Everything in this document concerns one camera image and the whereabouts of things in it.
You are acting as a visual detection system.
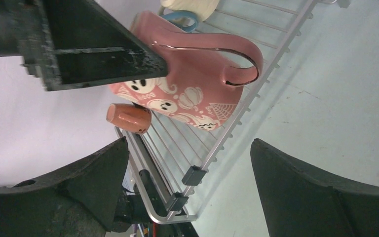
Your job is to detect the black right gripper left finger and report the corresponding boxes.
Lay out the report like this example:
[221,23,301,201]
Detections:
[0,138,129,237]

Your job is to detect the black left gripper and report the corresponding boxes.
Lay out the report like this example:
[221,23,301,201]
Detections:
[0,0,167,91]

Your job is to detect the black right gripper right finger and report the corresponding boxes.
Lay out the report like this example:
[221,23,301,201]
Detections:
[250,139,379,237]

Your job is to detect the pink patterned mug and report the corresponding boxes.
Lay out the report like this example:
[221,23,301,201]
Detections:
[109,11,264,131]

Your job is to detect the salmon pink pitcher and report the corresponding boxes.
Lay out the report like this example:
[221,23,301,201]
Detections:
[106,103,152,134]

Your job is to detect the light blue mug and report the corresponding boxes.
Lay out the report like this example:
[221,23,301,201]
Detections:
[159,10,199,33]

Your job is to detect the cream mug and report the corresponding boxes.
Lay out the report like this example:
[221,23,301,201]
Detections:
[158,0,220,21]

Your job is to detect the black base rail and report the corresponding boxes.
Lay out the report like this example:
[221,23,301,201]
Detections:
[120,170,200,237]

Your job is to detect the metal wire dish rack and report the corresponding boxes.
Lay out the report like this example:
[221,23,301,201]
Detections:
[114,0,352,225]

